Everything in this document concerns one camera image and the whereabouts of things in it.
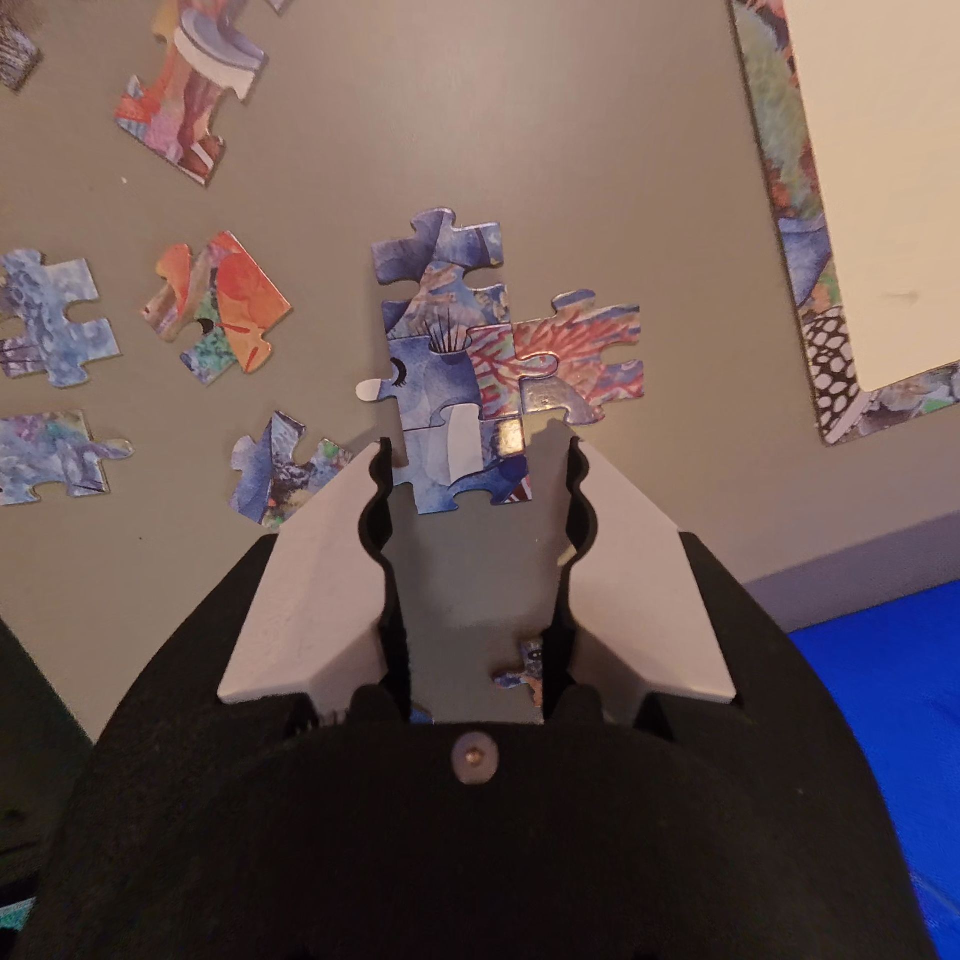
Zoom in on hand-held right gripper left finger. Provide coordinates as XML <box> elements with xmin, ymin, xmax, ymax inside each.
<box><xmin>217</xmin><ymin>438</ymin><xmax>415</xmax><ymax>725</ymax></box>

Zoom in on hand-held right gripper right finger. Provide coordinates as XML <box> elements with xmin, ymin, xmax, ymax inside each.
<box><xmin>540</xmin><ymin>436</ymin><xmax>740</xmax><ymax>727</ymax></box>

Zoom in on blue and green puzzle piece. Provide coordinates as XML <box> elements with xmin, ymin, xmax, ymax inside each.
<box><xmin>228</xmin><ymin>410</ymin><xmax>354</xmax><ymax>526</ymax></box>

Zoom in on joined blue coral puzzle section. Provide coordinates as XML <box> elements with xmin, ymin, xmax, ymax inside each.
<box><xmin>354</xmin><ymin>207</ymin><xmax>646</xmax><ymax>516</ymax></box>

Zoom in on orange coral puzzle piece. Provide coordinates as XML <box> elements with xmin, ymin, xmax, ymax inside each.
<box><xmin>141</xmin><ymin>229</ymin><xmax>294</xmax><ymax>386</ymax></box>

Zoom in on jigsaw puzzle pieces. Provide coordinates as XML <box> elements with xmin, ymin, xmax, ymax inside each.
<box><xmin>0</xmin><ymin>0</ymin><xmax>545</xmax><ymax>725</ymax></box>

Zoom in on orange jar puzzle piece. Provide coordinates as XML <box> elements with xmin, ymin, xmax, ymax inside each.
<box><xmin>114</xmin><ymin>0</ymin><xmax>270</xmax><ymax>187</ymax></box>

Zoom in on blue plastic bin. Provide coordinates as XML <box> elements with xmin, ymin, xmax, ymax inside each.
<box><xmin>786</xmin><ymin>581</ymin><xmax>960</xmax><ymax>960</ymax></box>

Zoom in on black perforated padded panel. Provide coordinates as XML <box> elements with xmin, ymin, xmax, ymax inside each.
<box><xmin>0</xmin><ymin>615</ymin><xmax>99</xmax><ymax>901</ymax></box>

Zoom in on puzzle frame board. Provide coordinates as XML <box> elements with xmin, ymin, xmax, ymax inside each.
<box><xmin>726</xmin><ymin>0</ymin><xmax>960</xmax><ymax>447</ymax></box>

